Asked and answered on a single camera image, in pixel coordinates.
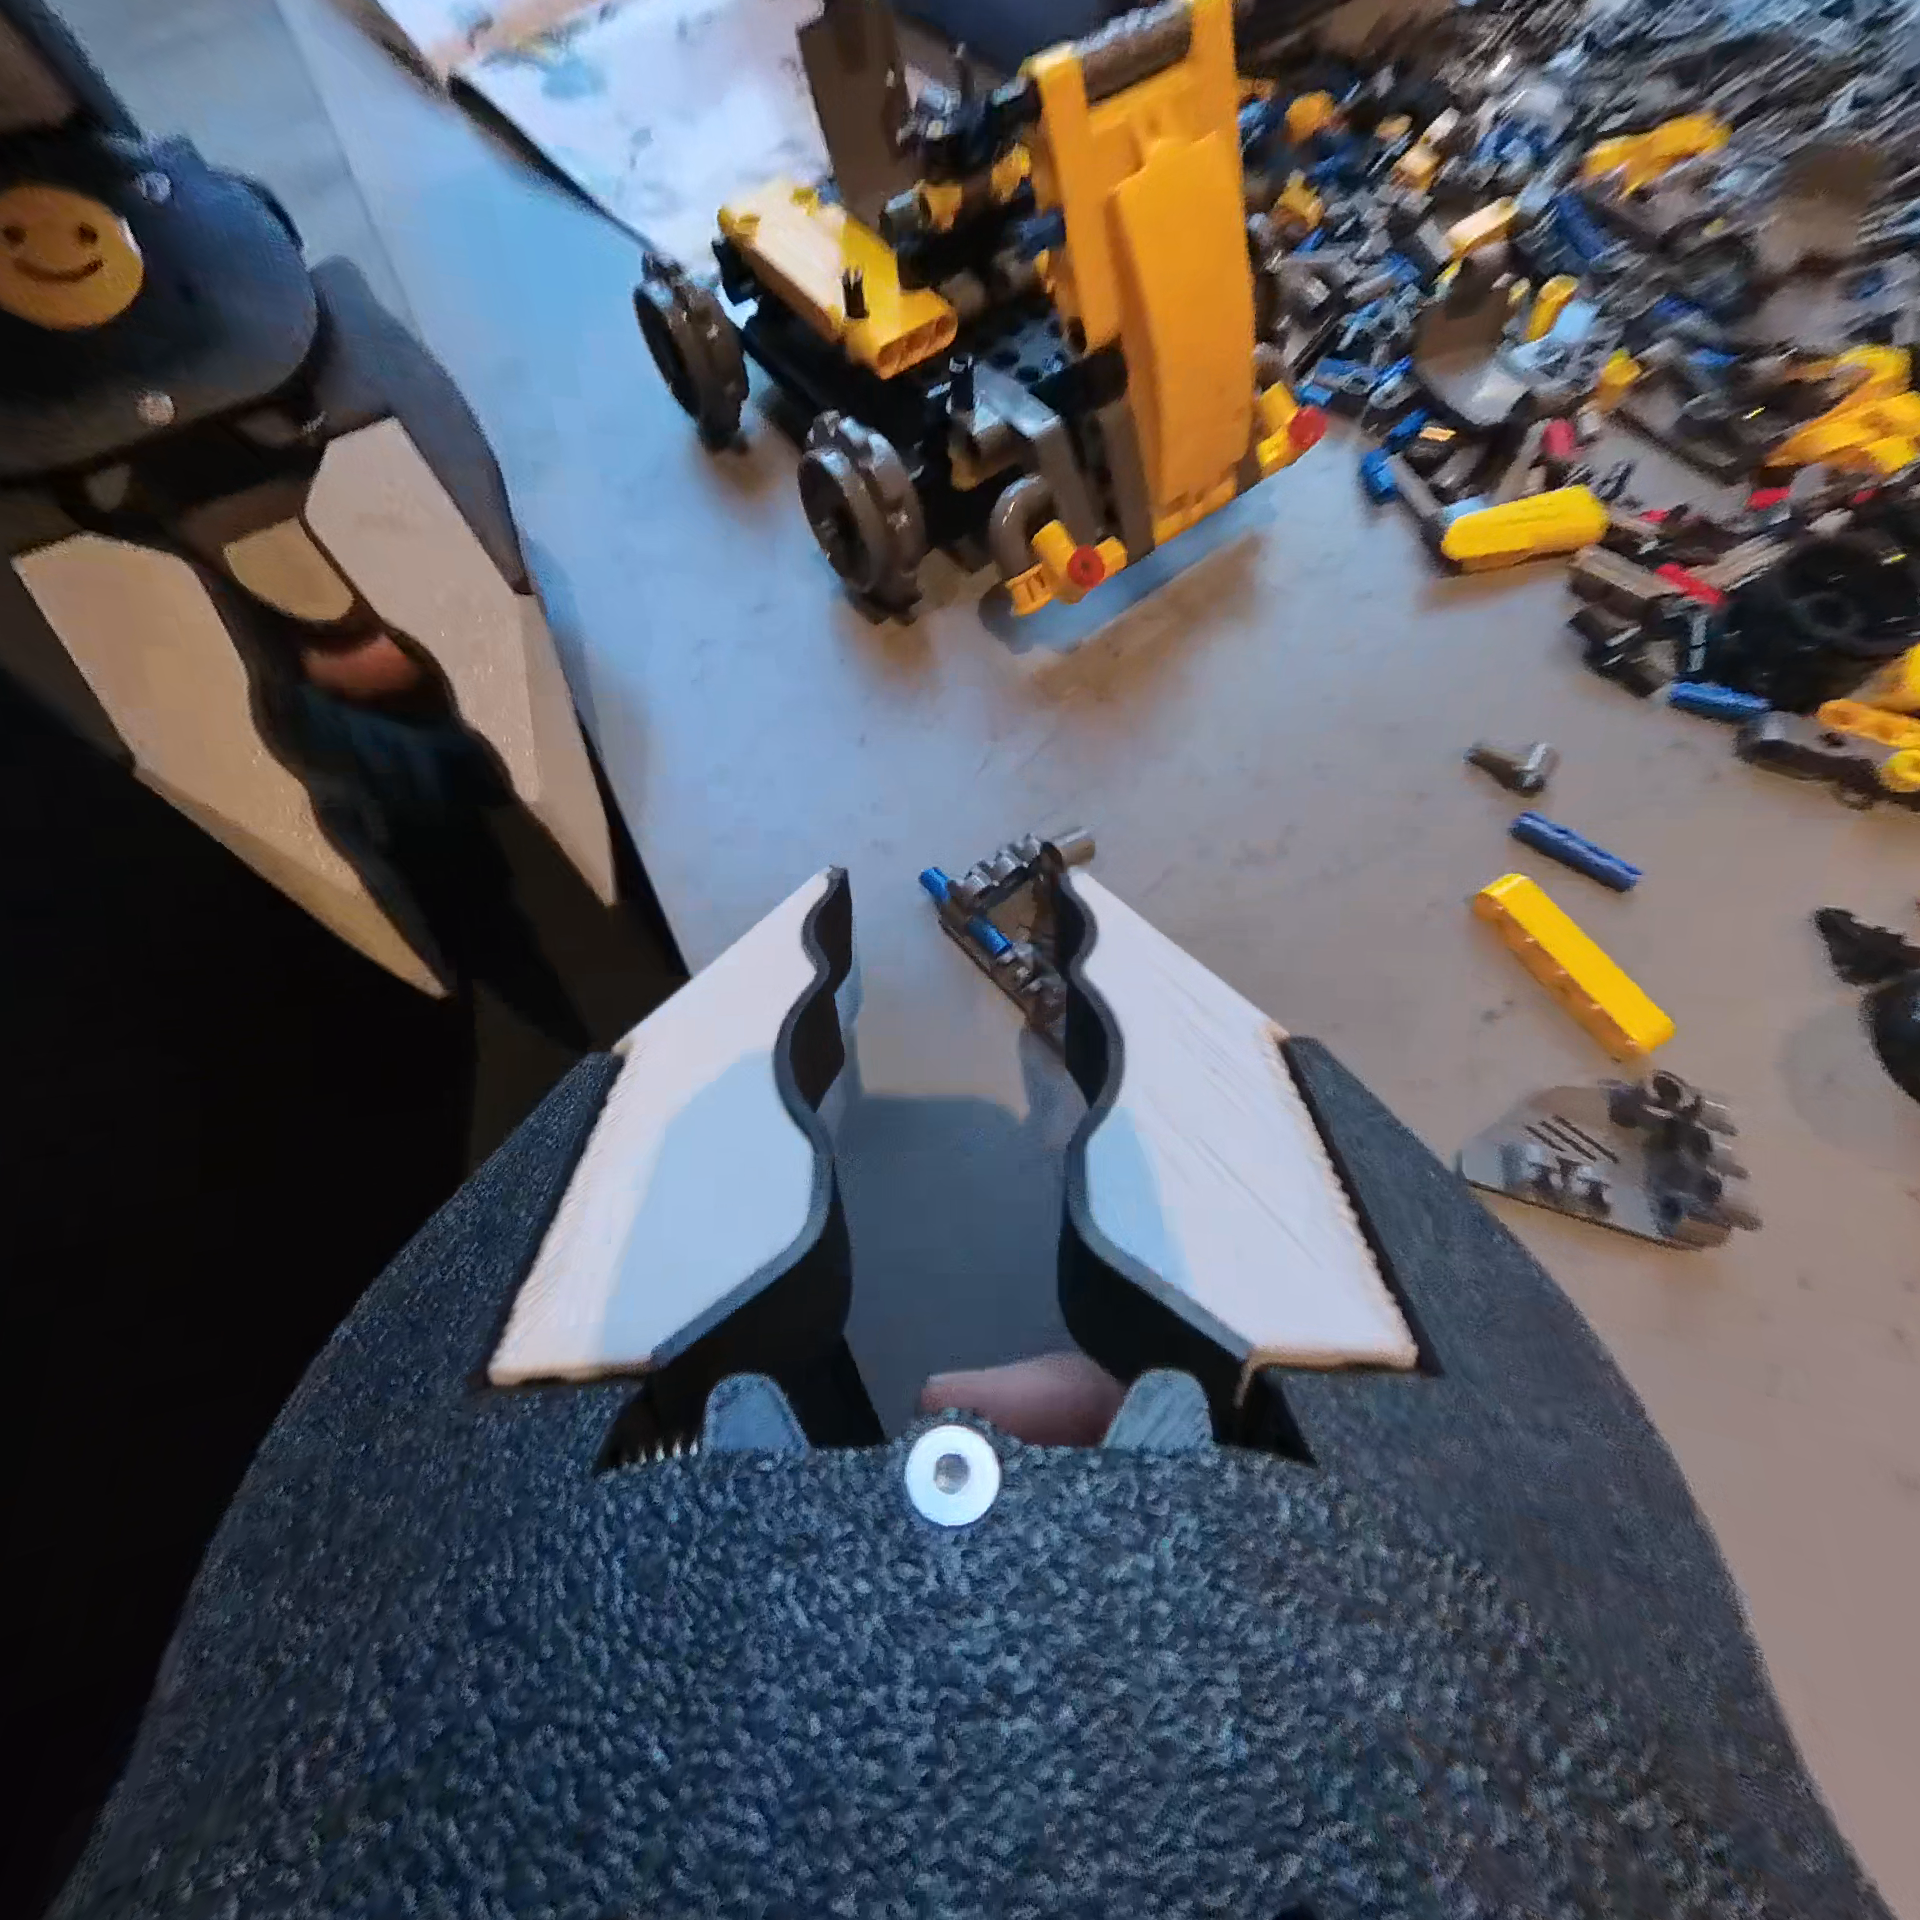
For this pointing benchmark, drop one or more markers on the grey desk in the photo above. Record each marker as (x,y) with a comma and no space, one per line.
(839,675)

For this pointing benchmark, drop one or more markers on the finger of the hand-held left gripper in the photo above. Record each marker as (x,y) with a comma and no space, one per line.
(481,630)
(164,705)

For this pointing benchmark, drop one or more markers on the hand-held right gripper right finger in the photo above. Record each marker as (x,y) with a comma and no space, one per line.
(1231,1185)

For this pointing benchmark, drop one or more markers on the pile of toy brick pieces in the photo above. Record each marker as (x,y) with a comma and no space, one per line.
(1651,377)

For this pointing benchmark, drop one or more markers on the black toy wheel hub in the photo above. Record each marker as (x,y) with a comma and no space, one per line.
(1894,1037)

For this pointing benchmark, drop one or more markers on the grey toy panel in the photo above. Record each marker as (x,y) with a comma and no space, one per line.
(1545,1155)

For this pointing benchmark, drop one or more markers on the grey toy connector piece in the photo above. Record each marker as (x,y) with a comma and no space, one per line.
(1515,769)

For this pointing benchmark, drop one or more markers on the blue toy pin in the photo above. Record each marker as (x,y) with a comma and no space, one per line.
(1575,852)

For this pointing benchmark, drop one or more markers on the small grey brick assembly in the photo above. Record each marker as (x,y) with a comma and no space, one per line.
(1019,902)

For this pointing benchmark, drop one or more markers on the yellow black toy brick vehicle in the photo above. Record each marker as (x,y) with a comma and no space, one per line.
(1154,301)

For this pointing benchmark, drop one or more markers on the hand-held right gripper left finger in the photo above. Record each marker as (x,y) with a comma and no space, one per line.
(662,1202)

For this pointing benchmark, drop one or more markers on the person's left hand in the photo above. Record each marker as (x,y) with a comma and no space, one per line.
(360,668)

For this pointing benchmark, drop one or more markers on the yellow toy beam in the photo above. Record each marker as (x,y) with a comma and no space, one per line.
(1575,967)

